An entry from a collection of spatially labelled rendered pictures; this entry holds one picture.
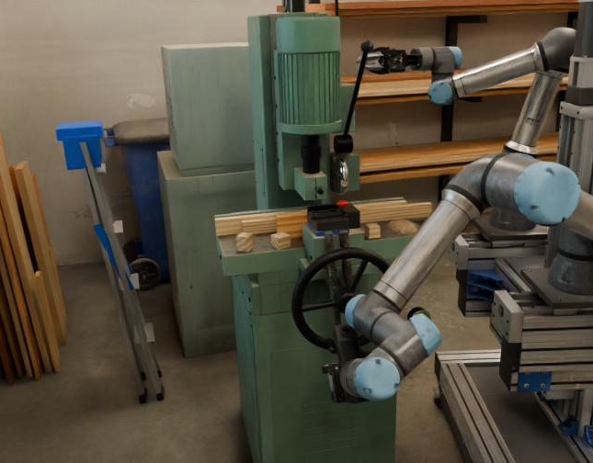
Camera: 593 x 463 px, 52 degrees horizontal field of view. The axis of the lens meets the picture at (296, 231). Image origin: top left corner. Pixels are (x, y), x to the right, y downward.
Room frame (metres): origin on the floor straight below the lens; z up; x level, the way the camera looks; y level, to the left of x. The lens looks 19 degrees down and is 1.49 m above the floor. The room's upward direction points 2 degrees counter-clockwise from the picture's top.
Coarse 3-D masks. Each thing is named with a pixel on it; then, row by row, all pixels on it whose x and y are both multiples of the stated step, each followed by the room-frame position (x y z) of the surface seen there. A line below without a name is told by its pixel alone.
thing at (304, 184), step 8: (296, 168) 1.81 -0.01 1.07; (296, 176) 1.80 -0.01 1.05; (304, 176) 1.71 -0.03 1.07; (312, 176) 1.70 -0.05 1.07; (320, 176) 1.71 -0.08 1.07; (296, 184) 1.80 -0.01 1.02; (304, 184) 1.70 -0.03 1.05; (312, 184) 1.70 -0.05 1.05; (320, 184) 1.71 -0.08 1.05; (304, 192) 1.70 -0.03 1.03; (312, 192) 1.70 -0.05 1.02; (312, 200) 1.74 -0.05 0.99
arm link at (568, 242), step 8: (560, 232) 1.47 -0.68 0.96; (568, 232) 1.44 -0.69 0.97; (560, 240) 1.47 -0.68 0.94; (568, 240) 1.43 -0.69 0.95; (576, 240) 1.42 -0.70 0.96; (584, 240) 1.40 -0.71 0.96; (560, 248) 1.46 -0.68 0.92; (568, 248) 1.43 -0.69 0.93; (576, 248) 1.42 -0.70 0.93; (584, 248) 1.41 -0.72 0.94; (592, 248) 1.39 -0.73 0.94
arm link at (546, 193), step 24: (504, 168) 1.17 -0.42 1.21; (528, 168) 1.13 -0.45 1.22; (552, 168) 1.11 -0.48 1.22; (504, 192) 1.14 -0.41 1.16; (528, 192) 1.10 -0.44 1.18; (552, 192) 1.10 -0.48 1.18; (576, 192) 1.12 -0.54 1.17; (528, 216) 1.11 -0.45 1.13; (552, 216) 1.09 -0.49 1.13; (576, 216) 1.17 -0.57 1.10
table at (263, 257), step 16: (384, 224) 1.75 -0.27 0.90; (224, 240) 1.66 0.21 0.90; (256, 240) 1.65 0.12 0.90; (368, 240) 1.62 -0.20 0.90; (384, 240) 1.63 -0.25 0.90; (400, 240) 1.64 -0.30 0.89; (224, 256) 1.53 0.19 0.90; (240, 256) 1.54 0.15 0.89; (256, 256) 1.55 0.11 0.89; (272, 256) 1.56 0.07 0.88; (288, 256) 1.57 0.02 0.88; (304, 256) 1.58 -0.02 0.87; (384, 256) 1.63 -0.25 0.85; (224, 272) 1.53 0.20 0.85; (240, 272) 1.54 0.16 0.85; (256, 272) 1.55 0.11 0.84; (320, 272) 1.49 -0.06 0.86; (352, 272) 1.51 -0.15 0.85; (368, 272) 1.52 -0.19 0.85
